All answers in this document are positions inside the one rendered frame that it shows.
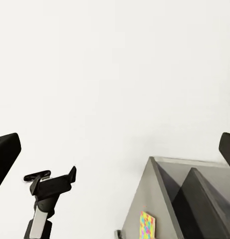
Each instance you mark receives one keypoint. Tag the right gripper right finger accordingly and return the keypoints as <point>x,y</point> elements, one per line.
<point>224,146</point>

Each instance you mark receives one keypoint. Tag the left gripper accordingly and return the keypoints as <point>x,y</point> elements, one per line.
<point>48,192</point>

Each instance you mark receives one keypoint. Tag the jigsaw puzzle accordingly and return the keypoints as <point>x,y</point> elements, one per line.
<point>147,226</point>

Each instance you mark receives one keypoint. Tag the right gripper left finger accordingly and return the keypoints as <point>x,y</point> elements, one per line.
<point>10,149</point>

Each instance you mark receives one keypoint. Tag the desk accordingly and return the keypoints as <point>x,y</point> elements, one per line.
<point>189,200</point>

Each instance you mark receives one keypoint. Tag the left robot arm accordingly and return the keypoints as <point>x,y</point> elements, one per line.
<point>47,191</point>

